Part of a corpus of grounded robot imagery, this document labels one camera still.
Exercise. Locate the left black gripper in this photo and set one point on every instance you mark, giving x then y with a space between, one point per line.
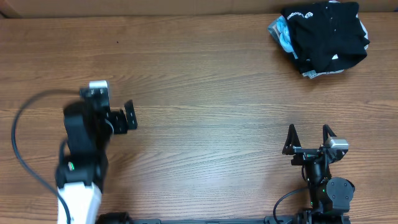
119 121

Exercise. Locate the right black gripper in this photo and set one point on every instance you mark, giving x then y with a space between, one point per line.
310 150

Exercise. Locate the black t-shirt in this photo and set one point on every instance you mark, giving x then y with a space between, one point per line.
326 36

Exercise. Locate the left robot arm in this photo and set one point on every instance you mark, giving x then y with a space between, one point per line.
83 163

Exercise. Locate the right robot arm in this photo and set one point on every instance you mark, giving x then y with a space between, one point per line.
330 197

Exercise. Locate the beige folded garment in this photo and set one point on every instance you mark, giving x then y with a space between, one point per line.
366 33

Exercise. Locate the light blue printed t-shirt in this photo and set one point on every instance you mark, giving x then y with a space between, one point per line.
284 36

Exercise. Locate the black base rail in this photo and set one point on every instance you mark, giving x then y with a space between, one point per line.
124 218

